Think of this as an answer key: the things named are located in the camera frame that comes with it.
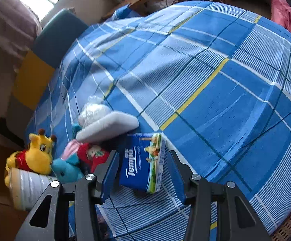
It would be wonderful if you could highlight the blue tissue pack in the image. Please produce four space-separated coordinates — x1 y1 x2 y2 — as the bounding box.
119 133 166 194

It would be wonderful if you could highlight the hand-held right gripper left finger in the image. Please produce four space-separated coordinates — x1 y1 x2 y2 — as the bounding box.
14 150 120 241

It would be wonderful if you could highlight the pink curtain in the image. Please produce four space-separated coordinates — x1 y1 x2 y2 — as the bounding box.
0 0 43 58

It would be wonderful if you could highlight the white foam sponge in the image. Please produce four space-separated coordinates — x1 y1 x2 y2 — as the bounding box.
76 111 139 143

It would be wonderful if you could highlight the blue plaid blanket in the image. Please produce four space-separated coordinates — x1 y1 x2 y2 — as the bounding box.
25 0 291 241

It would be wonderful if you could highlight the wooden desk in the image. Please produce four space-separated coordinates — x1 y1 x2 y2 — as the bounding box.
102 0 186 22

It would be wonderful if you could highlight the white cotton wad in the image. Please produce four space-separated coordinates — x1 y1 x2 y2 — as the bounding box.
78 96 112 128

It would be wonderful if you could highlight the yellow blue grey headboard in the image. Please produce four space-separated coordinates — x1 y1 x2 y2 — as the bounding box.
9 8 89 111

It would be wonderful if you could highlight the red and pink cloth doll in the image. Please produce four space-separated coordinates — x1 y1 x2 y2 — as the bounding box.
61 141 111 174

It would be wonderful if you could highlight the yellow giraffe plush toy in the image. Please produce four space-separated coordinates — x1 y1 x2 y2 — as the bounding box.
5 128 58 176

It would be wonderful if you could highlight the blue dolphin plush toy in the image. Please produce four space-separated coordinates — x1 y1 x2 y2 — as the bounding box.
51 153 84 183

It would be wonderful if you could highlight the large metal tin can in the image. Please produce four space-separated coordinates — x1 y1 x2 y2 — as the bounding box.
9 168 59 211

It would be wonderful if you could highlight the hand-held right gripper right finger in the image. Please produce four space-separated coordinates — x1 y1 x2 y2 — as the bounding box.
167 150 271 241

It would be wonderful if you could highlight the white plastic bag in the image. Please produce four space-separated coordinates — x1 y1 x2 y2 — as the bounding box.
148 0 176 9

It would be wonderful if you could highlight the black furniture panel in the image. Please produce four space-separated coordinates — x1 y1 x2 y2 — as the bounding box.
0 117 27 149

